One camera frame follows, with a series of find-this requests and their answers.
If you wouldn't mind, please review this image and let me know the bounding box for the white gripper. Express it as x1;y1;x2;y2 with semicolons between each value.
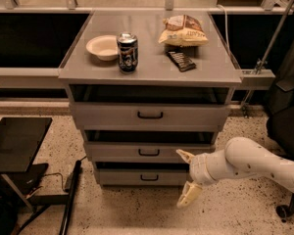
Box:
176;149;226;209

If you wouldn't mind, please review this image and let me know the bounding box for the grey bottom drawer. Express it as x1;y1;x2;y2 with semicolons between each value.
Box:
94;169;189;186

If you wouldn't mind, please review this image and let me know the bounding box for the grey drawer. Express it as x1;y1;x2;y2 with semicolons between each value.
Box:
84;142;216;164
94;169;189;186
70;103;229;132

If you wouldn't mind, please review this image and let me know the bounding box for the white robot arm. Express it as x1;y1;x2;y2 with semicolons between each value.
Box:
176;137;294;208

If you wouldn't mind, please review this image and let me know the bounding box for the grey middle drawer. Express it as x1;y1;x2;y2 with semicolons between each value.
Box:
84;142;216;164

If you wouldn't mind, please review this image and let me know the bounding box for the grey drawer cabinet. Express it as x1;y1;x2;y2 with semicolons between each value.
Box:
60;10;241;172

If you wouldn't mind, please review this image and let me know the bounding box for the grey top drawer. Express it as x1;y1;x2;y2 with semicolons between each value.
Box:
70;103;229;132

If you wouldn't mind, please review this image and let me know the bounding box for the black office chair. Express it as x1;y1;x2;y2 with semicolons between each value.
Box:
264;20;294;220

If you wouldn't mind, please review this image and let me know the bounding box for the dark chocolate bar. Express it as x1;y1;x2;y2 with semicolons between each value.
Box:
167;51;196;72

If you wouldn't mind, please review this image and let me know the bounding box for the black pole on floor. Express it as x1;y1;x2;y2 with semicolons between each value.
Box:
59;160;81;235

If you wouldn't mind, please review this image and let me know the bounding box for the dark soda can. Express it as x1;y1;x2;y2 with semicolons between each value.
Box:
117;32;138;73

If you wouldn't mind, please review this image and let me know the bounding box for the yellow chip bag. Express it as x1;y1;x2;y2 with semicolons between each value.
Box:
158;15;209;47

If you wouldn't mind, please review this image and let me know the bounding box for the white paper bowl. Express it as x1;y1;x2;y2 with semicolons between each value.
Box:
86;35;118;61

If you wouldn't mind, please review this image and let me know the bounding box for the black side table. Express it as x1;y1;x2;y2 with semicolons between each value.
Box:
0;117;52;212

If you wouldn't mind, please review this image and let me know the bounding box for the metal diagonal rod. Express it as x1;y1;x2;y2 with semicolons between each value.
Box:
240;0;294;118

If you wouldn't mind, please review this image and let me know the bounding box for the grey floor cable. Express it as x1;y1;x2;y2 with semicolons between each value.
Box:
42;155;88;193

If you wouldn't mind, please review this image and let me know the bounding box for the white cable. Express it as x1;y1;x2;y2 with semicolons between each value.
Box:
217;4;233;61

